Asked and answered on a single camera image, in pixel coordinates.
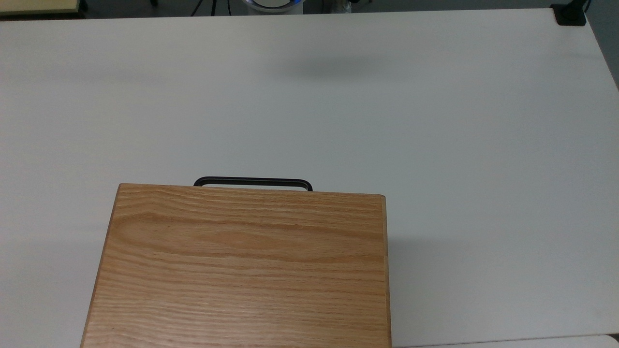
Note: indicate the black table clamp mount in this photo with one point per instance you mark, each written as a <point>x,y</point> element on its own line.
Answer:
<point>570,13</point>

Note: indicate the beige side table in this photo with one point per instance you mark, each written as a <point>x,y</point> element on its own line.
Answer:
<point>36,6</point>

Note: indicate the wooden oak drawer cabinet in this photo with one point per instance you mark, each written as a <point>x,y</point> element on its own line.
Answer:
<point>242,270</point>

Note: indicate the black tripod legs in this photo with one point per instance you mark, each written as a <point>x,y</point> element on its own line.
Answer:
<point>205,7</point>

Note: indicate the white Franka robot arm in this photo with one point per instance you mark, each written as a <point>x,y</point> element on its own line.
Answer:
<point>273,5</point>

